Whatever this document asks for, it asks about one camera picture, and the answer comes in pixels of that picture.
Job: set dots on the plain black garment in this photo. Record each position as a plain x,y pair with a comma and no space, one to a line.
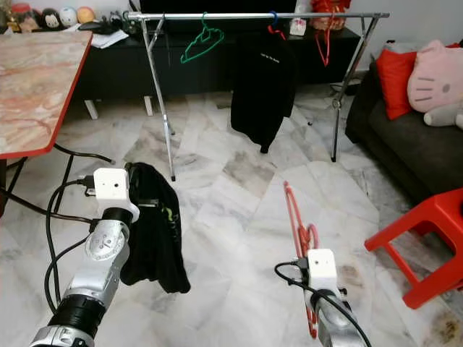
159,246

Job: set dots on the green plastic hanger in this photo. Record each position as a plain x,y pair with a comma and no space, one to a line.
186,58

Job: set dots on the red plastic hanger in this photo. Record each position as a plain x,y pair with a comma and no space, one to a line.
327,61
302,246

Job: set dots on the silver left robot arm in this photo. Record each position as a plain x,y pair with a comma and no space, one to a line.
108,253

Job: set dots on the blue plastic hanger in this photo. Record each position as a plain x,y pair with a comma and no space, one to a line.
271,16

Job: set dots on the marble table red edge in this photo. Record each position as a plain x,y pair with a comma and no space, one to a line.
40,90

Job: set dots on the white round plush toy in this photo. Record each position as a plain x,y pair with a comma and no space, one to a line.
69,16

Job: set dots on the white paper stack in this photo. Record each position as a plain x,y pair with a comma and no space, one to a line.
111,40

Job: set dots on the orange round plush toy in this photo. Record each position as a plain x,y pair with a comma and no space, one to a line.
86,14

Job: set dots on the black TV console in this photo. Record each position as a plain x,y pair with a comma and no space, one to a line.
202,76

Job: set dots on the black shirt red collar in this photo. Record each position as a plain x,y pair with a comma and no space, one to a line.
262,87

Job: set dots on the silver metal clothes rack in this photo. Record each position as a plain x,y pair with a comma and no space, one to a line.
231,15

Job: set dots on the black television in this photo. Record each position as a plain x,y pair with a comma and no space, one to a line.
224,4

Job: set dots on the white pink tissue box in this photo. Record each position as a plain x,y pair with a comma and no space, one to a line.
297,27

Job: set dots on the red laughing Buddha statue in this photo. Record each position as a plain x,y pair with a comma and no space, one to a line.
330,11

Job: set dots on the red cushion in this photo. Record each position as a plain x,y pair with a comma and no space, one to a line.
396,83

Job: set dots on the dark grey fabric sofa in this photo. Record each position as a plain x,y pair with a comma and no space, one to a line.
405,137

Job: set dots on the red plastic stool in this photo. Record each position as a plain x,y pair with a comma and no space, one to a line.
427,220

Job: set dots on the pink Hello Kitty plush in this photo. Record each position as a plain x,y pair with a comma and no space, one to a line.
434,79

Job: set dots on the grey Totoro plush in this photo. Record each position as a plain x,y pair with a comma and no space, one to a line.
447,116

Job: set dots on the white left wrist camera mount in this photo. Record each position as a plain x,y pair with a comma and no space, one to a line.
116,186

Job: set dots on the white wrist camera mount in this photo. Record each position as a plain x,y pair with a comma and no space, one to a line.
322,267
116,186

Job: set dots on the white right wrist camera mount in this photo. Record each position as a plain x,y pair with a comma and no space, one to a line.
322,267

